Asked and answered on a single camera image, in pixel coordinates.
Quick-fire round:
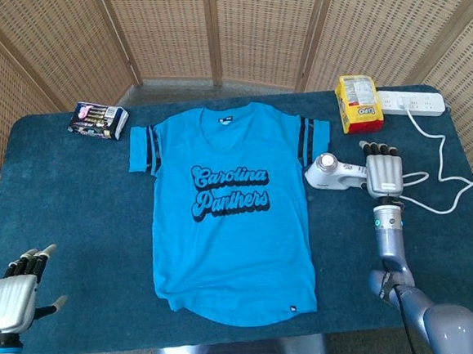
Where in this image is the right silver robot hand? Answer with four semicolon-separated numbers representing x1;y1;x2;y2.
358;137;408;208

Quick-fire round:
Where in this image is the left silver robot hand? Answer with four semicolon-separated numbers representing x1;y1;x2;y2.
0;242;71;336

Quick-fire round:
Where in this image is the white handheld garment steamer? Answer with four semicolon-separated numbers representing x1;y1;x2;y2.
303;150;370;193

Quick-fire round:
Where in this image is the blue Carolina Panthers t-shirt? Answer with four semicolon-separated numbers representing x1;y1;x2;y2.
123;95;347;337

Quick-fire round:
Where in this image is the yellow red snack bag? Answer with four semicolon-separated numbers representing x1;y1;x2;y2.
332;72;386;137

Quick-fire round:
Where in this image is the white power strip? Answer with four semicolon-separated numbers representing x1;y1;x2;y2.
377;85;448;123

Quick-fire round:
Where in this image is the teal table mat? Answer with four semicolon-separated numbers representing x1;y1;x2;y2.
0;79;473;354

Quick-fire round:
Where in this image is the dark printed pad package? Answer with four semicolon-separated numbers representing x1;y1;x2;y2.
65;98;132;146

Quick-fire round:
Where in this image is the wicker folding screen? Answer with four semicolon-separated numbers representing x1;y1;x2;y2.
0;0;473;283

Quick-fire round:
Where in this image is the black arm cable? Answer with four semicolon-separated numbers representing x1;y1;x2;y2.
377;269;422;354

